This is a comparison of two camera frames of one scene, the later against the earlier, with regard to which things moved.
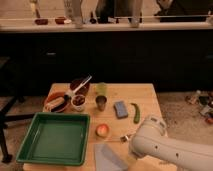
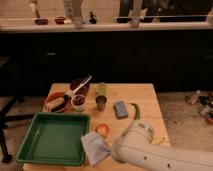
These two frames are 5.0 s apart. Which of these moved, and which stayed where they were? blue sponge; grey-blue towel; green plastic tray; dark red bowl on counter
Moved: grey-blue towel
Stayed: dark red bowl on counter; green plastic tray; blue sponge
